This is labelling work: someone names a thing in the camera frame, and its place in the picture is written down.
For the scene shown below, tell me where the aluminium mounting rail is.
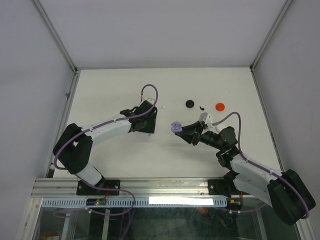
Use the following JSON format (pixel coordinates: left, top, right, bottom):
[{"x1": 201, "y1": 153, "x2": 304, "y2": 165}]
[{"x1": 31, "y1": 177, "x2": 224, "y2": 198}]

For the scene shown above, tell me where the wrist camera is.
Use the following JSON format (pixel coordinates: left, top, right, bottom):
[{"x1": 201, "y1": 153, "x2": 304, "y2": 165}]
[
  {"x1": 140, "y1": 95, "x2": 155, "y2": 105},
  {"x1": 198, "y1": 112, "x2": 213, "y2": 129}
]

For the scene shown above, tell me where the black earbud charging case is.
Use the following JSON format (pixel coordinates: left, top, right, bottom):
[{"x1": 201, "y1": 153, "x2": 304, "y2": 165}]
[{"x1": 185, "y1": 99, "x2": 195, "y2": 108}]

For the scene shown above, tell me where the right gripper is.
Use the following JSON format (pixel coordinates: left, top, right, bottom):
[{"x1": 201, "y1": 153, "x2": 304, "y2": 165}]
[{"x1": 175, "y1": 120, "x2": 224, "y2": 151}]

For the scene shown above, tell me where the white earbud charging case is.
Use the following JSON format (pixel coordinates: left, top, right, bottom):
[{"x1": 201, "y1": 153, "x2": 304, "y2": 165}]
[{"x1": 215, "y1": 124, "x2": 224, "y2": 132}]

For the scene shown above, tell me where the aluminium frame post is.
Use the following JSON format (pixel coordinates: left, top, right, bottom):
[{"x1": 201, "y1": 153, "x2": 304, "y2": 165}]
[
  {"x1": 31, "y1": 0, "x2": 77, "y2": 72},
  {"x1": 249, "y1": 0, "x2": 295, "y2": 72}
]

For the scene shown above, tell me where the red earbud charging case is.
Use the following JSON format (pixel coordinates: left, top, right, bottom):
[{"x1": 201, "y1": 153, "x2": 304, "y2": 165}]
[{"x1": 215, "y1": 102, "x2": 225, "y2": 112}]

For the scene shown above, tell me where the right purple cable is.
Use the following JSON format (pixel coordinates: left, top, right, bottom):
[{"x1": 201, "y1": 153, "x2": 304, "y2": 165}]
[{"x1": 212, "y1": 111, "x2": 311, "y2": 220}]

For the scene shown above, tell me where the purple earbud charging case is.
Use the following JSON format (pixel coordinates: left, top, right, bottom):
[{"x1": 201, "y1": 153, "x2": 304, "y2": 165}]
[{"x1": 171, "y1": 121, "x2": 183, "y2": 134}]

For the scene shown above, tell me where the purple cable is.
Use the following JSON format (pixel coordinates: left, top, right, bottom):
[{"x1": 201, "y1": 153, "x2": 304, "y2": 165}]
[
  {"x1": 212, "y1": 111, "x2": 311, "y2": 220},
  {"x1": 53, "y1": 84, "x2": 160, "y2": 171}
]

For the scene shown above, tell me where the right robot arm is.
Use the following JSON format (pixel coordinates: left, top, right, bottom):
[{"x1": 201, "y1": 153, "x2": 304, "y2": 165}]
[{"x1": 171, "y1": 121, "x2": 316, "y2": 225}]

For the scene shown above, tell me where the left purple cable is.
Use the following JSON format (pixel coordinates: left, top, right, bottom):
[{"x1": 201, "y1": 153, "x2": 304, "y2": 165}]
[{"x1": 53, "y1": 84, "x2": 160, "y2": 171}]

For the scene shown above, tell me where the left aluminium frame post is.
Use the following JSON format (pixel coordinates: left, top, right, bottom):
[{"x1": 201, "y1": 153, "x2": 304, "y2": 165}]
[{"x1": 31, "y1": 0, "x2": 77, "y2": 72}]

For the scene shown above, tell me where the right aluminium frame post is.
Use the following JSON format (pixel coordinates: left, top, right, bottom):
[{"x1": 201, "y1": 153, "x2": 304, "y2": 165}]
[{"x1": 249, "y1": 0, "x2": 295, "y2": 72}]

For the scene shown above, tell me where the slotted cable duct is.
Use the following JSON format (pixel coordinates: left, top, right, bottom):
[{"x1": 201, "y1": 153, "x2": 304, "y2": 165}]
[{"x1": 42, "y1": 196, "x2": 227, "y2": 209}]

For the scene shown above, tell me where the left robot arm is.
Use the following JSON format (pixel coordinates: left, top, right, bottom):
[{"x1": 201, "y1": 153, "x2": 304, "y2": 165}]
[{"x1": 52, "y1": 100, "x2": 158, "y2": 195}]

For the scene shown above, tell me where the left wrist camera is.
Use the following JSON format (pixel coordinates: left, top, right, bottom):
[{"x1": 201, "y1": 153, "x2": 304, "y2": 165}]
[{"x1": 140, "y1": 95, "x2": 155, "y2": 105}]

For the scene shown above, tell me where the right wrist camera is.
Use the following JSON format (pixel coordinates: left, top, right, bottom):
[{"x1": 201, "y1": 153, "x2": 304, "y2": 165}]
[{"x1": 198, "y1": 112, "x2": 213, "y2": 129}]

